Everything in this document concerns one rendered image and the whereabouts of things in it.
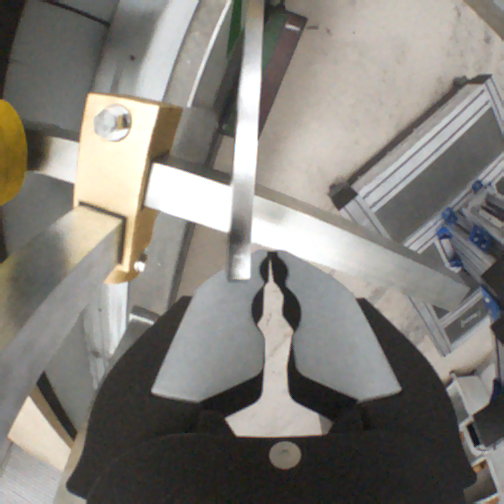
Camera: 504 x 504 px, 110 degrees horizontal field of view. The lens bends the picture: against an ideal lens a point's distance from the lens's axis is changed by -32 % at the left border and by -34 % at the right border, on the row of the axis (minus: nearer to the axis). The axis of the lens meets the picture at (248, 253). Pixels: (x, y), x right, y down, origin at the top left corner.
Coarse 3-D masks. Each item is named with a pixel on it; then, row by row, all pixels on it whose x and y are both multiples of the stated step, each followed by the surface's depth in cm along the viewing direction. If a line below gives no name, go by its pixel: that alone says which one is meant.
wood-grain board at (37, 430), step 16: (32, 400) 28; (32, 416) 34; (48, 416) 34; (16, 432) 59; (32, 432) 46; (48, 432) 39; (64, 432) 41; (32, 448) 77; (48, 448) 56; (64, 448) 46; (64, 464) 76
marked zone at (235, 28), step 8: (240, 0) 15; (240, 8) 16; (232, 16) 15; (240, 16) 18; (232, 24) 17; (240, 24) 19; (232, 32) 18; (240, 32) 21; (232, 40) 20; (232, 48) 21
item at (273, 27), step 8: (272, 16) 20; (280, 16) 20; (272, 24) 21; (280, 24) 21; (264, 32) 21; (272, 32) 21; (264, 40) 22; (272, 40) 22; (264, 48) 22; (272, 48) 22; (264, 56) 23; (264, 64) 23; (232, 112) 26; (232, 120) 27; (232, 128) 27
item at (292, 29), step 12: (288, 24) 21; (300, 24) 21; (288, 36) 22; (276, 48) 22; (288, 48) 22; (276, 60) 23; (276, 72) 24; (264, 84) 25; (276, 84) 25; (264, 96) 25; (264, 108) 26
